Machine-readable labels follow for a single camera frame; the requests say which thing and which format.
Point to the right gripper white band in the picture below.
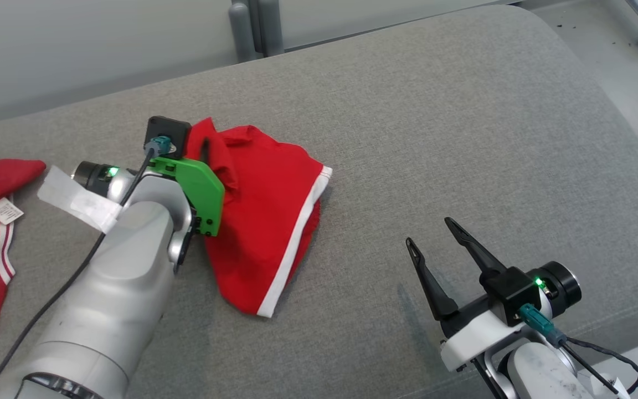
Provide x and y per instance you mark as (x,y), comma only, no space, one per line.
(474,341)

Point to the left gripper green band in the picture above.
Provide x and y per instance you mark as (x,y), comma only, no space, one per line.
(202,194)

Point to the red shorts with white stripe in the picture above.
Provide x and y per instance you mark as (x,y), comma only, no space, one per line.
(263,210)

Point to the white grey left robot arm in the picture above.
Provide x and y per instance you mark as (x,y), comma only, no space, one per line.
(114,288)

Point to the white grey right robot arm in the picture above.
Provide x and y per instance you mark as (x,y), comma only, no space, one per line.
(540,371)

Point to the grey fabric sofa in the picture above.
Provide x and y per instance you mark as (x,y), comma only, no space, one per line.
(407,138)

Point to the white tape strip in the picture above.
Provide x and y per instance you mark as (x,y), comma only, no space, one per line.
(75,199)

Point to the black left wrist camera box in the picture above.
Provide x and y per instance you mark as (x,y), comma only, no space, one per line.
(172,128)

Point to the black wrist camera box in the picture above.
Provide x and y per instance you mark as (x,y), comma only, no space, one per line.
(172,128)
(510,291)

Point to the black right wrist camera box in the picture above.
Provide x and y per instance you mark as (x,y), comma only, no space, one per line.
(510,291)

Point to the grey partition post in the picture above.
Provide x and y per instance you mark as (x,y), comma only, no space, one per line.
(255,27)

